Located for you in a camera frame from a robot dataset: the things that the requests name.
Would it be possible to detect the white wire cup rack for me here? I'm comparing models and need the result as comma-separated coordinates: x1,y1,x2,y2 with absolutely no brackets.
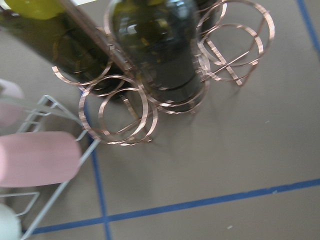
0,95,99,240

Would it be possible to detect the pale pink cup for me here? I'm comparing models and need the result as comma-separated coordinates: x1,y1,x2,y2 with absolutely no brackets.
0,79,25,136

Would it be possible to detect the dark wine bottle upper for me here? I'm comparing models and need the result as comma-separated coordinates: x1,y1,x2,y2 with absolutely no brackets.
108,0,201,113

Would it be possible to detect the pink cup on rack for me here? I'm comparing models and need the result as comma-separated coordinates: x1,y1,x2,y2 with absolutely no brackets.
0,131,82,188

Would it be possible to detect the pale green cup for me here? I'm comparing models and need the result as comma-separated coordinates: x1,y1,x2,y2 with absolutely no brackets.
0,203,22,240

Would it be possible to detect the dark wine bottle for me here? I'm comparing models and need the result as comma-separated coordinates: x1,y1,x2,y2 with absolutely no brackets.
108,0,201,113
0,0,129,97

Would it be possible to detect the copper wire bottle rack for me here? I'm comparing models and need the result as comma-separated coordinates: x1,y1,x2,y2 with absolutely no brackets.
51,0,276,147

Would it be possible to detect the dark wine bottle lower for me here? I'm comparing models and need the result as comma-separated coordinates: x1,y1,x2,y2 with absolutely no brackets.
0,0,129,97

